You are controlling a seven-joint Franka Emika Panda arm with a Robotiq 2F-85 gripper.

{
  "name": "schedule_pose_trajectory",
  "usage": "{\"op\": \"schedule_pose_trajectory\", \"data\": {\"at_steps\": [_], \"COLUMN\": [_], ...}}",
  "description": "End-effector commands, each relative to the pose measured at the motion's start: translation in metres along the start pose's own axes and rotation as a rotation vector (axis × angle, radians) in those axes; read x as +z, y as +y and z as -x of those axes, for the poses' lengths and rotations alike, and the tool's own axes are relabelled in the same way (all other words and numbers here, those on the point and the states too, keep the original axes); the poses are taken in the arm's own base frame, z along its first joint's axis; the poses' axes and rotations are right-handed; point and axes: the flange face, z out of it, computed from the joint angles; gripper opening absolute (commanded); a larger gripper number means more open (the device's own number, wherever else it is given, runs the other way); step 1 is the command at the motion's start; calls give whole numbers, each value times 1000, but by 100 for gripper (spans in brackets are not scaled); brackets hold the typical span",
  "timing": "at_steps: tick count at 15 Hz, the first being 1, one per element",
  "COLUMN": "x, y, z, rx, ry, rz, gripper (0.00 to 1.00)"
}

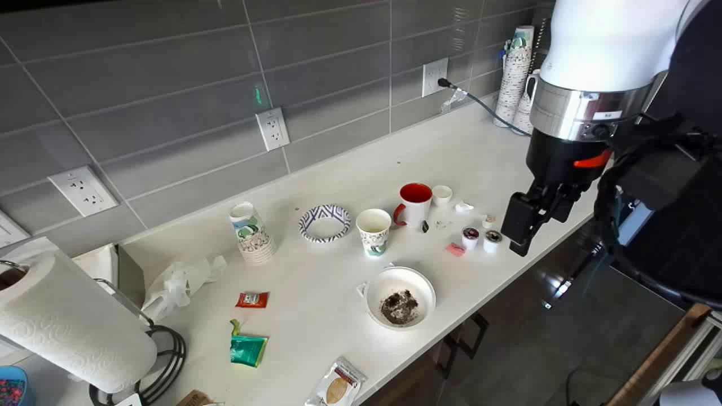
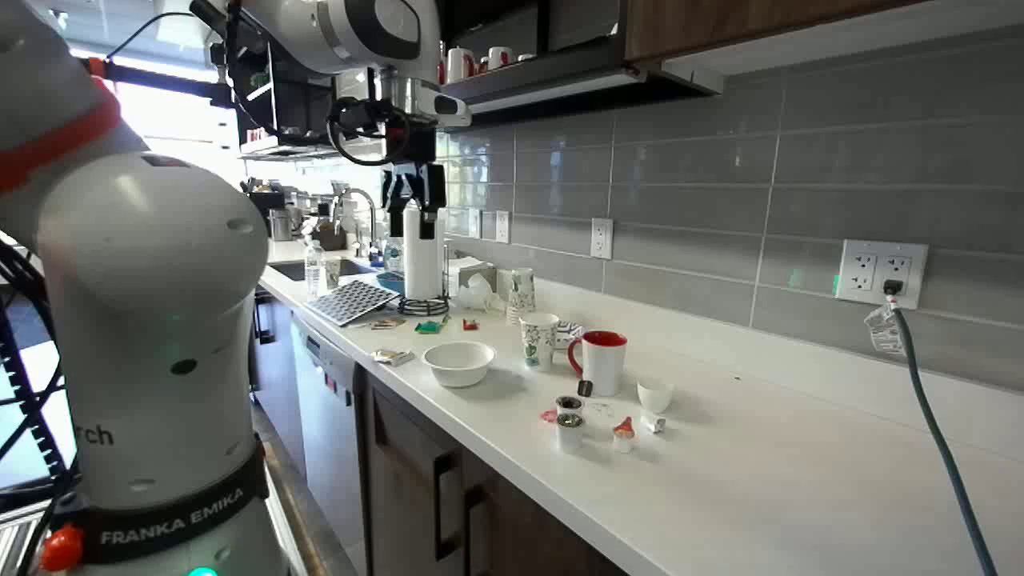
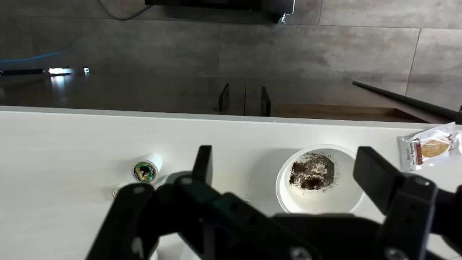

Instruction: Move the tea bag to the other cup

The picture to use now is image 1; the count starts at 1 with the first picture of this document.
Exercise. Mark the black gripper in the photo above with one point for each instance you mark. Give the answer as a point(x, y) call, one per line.
point(560, 161)

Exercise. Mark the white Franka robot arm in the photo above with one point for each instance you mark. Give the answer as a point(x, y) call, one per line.
point(611, 46)

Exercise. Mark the red white creamer cup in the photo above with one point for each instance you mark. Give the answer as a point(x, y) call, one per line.
point(491, 221)

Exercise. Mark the small white cup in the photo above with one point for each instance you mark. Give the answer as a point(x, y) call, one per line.
point(444, 194)

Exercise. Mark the short paper cup stack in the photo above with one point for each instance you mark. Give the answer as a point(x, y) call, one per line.
point(524, 112)

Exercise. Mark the tall paper cup stack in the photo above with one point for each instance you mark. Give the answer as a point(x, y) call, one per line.
point(517, 70)

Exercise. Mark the green print paper cup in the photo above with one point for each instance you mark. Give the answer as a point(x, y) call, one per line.
point(373, 233)

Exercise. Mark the floral printed paper cup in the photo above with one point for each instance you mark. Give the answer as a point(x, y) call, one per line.
point(251, 234)

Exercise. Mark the crumpled clear plastic bag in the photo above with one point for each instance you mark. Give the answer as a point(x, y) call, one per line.
point(180, 285)

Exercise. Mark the coffee pod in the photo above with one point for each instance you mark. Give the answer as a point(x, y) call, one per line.
point(471, 238)
point(493, 239)

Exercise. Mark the pink sweetener packet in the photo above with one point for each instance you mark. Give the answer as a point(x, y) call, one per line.
point(457, 248)

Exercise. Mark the red and white mug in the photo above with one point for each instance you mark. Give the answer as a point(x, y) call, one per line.
point(413, 203)

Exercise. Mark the black stool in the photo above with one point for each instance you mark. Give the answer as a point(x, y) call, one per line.
point(464, 340)

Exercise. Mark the white ceramic bowl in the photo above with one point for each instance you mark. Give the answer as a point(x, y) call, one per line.
point(401, 294)

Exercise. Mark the blue patterned paper bowl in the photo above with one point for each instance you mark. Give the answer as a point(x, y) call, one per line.
point(326, 221)

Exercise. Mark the clear snack packet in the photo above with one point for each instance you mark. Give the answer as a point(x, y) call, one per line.
point(337, 383)

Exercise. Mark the red packet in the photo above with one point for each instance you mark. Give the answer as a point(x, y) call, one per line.
point(253, 301)

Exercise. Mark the green packet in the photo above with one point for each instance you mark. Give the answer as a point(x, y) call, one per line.
point(246, 349)

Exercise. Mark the brown packet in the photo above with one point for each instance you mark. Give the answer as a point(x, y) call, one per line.
point(194, 398)

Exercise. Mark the metal napkin box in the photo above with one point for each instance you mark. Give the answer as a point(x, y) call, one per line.
point(114, 268)

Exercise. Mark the white paper towel roll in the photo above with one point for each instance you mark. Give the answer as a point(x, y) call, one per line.
point(69, 323)

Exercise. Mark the blue patterned item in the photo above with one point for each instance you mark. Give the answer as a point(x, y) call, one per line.
point(12, 385)

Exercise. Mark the white wall outlet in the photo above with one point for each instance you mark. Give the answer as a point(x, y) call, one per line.
point(431, 76)
point(85, 189)
point(271, 128)

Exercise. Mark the wooden frame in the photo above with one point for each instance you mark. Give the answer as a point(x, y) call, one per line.
point(656, 358)

